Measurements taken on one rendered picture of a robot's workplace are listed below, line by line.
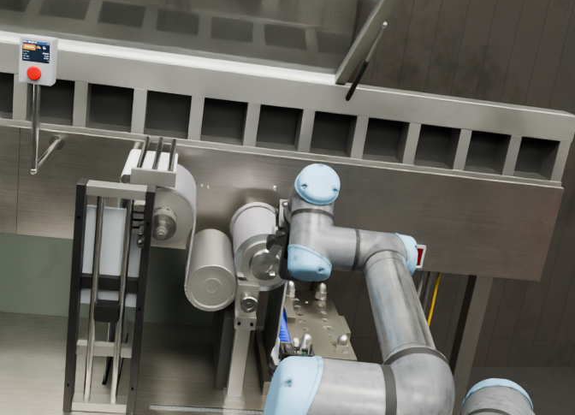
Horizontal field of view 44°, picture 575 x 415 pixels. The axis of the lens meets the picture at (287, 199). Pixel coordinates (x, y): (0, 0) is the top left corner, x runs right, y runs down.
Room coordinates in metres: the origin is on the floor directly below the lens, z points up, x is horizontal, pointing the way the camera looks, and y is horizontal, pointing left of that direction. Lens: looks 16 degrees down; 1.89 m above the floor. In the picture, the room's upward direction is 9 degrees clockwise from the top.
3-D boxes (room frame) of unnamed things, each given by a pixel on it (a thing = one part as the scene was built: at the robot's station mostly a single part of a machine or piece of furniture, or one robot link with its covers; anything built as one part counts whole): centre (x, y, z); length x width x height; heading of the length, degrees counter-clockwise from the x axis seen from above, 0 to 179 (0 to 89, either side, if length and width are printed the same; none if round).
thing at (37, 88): (1.55, 0.58, 1.51); 0.02 x 0.02 x 0.20
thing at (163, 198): (1.70, 0.30, 1.34); 0.25 x 0.14 x 0.14; 9
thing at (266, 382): (1.74, -0.01, 0.92); 0.28 x 0.04 x 0.04; 9
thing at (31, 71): (1.55, 0.58, 1.66); 0.07 x 0.07 x 0.10; 9
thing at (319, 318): (1.79, -0.12, 1.00); 0.40 x 0.16 x 0.06; 9
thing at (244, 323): (1.56, 0.06, 1.05); 0.06 x 0.05 x 0.31; 9
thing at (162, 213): (1.54, 0.27, 1.34); 0.06 x 0.06 x 0.06; 9
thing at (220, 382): (1.76, 0.10, 1.00); 0.33 x 0.07 x 0.20; 9
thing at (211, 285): (1.71, 0.17, 1.18); 0.26 x 0.12 x 0.12; 9
